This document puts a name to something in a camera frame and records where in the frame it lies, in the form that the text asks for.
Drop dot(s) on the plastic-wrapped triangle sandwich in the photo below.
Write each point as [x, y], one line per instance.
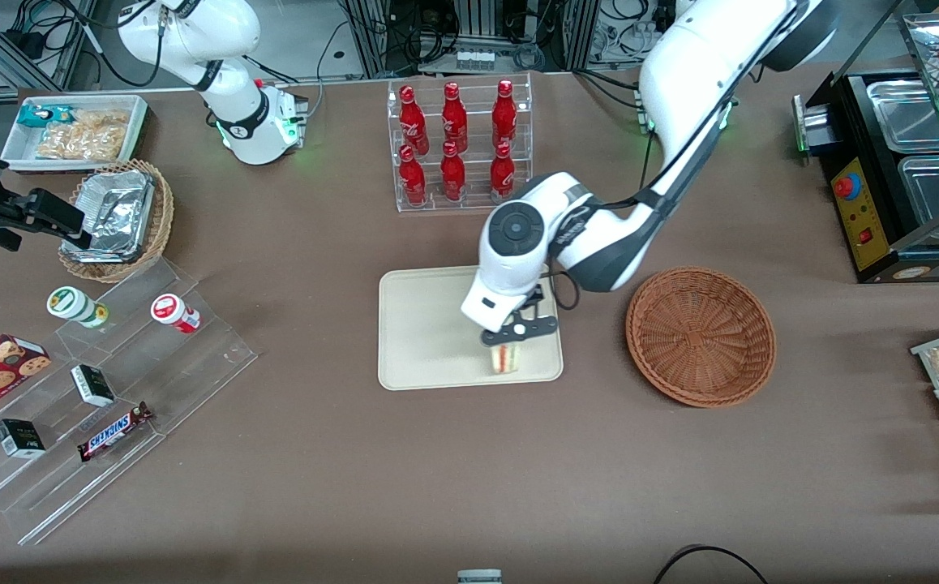
[504, 359]

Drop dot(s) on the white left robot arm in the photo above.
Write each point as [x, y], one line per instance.
[680, 73]

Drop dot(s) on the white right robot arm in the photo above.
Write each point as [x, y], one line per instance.
[234, 122]

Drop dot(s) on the cream rectangular plastic tray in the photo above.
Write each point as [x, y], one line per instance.
[429, 332]

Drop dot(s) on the tan wicker basket with foil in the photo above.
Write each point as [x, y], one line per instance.
[157, 231]

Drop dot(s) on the brown round wicker basket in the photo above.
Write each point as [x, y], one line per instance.
[701, 337]

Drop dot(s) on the white rectangular snack bin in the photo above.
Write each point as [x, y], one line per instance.
[11, 150]

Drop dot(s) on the silver foil container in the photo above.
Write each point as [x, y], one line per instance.
[113, 211]

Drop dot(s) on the clear bag of chips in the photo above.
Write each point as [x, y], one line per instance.
[84, 138]

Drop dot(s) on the green and white cup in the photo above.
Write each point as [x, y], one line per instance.
[72, 305]

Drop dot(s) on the teal snack packet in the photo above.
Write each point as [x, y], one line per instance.
[40, 115]

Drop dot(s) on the clear acrylic bottle rack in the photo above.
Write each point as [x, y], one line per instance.
[518, 186]

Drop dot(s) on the red and white cup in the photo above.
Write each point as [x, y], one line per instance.
[173, 312]

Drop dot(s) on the red cola bottle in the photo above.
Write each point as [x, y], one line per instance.
[454, 120]
[453, 177]
[413, 122]
[413, 180]
[503, 174]
[504, 118]

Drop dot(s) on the small black carton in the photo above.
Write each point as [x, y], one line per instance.
[92, 385]
[19, 438]

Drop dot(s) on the clear acrylic stepped shelf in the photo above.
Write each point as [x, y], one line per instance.
[194, 365]

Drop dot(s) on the Snickers chocolate bar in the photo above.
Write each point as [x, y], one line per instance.
[113, 431]

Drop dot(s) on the grey device edge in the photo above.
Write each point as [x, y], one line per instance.
[479, 577]

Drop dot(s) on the white power strip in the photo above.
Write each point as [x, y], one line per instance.
[473, 60]

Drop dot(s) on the red emergency stop knob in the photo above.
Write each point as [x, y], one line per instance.
[846, 186]

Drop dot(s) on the black food warmer machine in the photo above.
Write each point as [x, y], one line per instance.
[871, 235]

